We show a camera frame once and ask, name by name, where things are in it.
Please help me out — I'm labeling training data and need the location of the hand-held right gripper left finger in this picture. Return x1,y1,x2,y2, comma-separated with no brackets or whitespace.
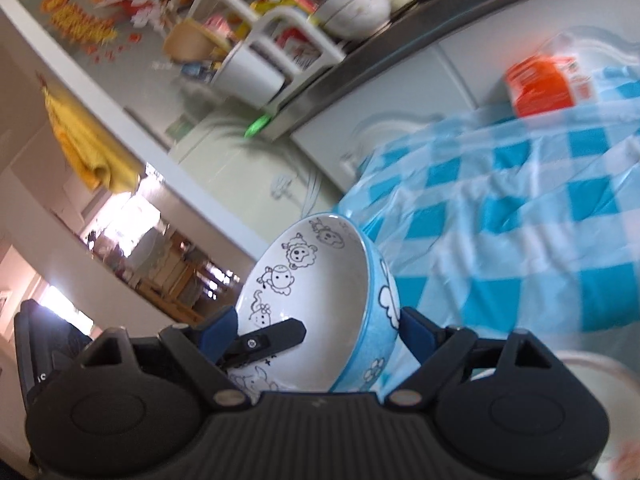
81,306,252,409

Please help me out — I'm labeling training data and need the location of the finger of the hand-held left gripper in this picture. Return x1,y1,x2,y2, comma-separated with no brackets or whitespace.
220,318,308,367

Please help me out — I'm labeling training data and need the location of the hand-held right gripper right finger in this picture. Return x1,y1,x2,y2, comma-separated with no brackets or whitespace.
387,306,557,407

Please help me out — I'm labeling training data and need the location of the white bowl purple flower print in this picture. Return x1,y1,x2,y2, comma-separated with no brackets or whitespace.
470,350,634,480

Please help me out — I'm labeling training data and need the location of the wooden shelf unit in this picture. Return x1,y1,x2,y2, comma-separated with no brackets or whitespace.
132,230,246,323

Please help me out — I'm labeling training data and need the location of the blue checkered tablecloth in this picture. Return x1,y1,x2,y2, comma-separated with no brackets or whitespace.
337,64,640,391

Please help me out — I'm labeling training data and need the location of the green plastic clip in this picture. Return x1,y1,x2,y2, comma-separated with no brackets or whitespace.
243,114,274,139

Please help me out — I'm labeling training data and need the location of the yellow towel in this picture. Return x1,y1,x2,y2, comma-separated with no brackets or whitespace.
44,84,142,194

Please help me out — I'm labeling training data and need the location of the white cup on rack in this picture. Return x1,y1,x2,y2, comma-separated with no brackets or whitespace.
214,44,287,109

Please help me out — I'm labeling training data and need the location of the white cabinet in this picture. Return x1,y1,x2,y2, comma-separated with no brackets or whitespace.
290,0,640,196

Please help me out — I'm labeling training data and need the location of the steel countertop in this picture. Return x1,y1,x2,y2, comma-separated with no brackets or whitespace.
269,0,640,142

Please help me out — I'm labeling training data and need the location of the orange snack packet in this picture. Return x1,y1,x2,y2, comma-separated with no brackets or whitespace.
504,35,597,119

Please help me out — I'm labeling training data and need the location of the woven bamboo basket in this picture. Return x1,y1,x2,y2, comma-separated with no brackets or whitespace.
164,19,223,62

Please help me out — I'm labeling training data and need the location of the red printed package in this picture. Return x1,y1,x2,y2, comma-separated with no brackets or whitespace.
274,26,322,70

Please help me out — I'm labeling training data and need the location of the pink packet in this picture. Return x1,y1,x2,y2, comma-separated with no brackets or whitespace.
204,12,237,42

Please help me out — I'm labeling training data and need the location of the white plastic dish rack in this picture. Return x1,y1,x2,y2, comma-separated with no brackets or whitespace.
167,0,347,113

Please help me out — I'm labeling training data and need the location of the yellow bottle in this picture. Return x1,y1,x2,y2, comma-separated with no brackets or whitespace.
249,0,321,31

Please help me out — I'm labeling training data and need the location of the white floral ceramic bowl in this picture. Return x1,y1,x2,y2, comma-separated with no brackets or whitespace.
314,0,392,42

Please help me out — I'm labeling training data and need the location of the orange paper wall decoration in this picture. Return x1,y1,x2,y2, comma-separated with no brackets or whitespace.
39,0,168,63

